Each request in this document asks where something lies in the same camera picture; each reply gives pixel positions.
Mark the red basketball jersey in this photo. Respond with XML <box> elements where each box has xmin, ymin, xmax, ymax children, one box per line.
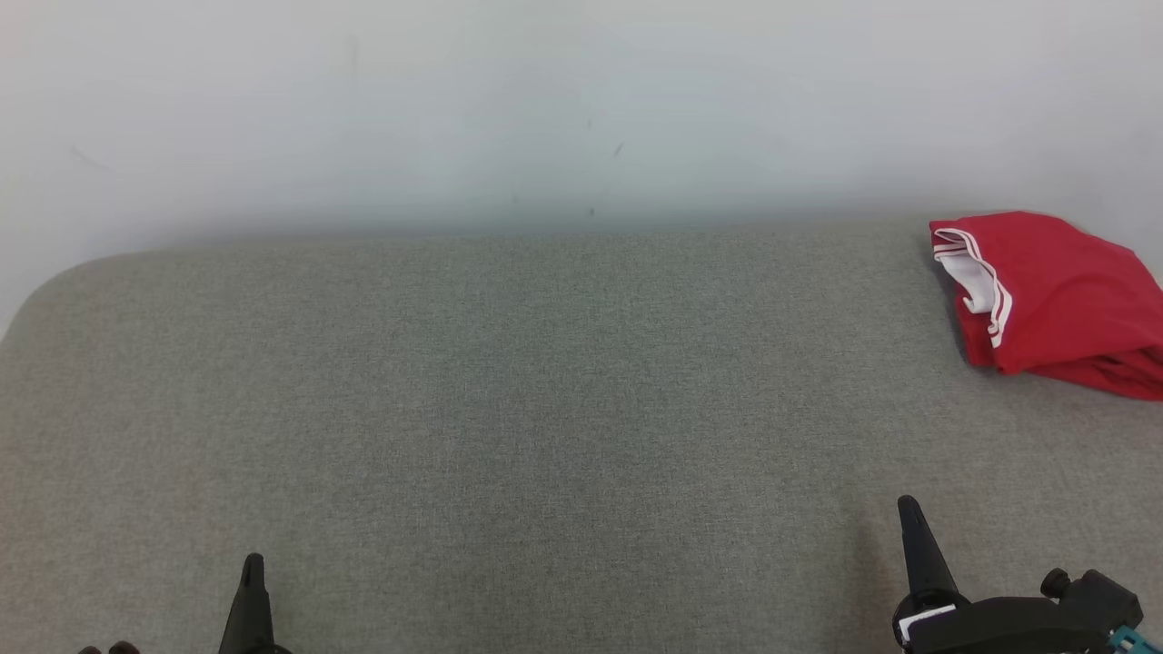
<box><xmin>929</xmin><ymin>211</ymin><xmax>1163</xmax><ymax>378</ymax></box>

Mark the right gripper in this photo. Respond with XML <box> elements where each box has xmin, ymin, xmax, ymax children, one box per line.
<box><xmin>890</xmin><ymin>495</ymin><xmax>1114</xmax><ymax>654</ymax></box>

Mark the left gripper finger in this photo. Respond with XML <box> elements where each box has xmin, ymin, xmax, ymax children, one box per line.
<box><xmin>218</xmin><ymin>552</ymin><xmax>293</xmax><ymax>654</ymax></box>

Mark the grey fabric sofa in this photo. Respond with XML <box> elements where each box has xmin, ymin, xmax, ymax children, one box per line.
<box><xmin>0</xmin><ymin>213</ymin><xmax>1163</xmax><ymax>654</ymax></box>

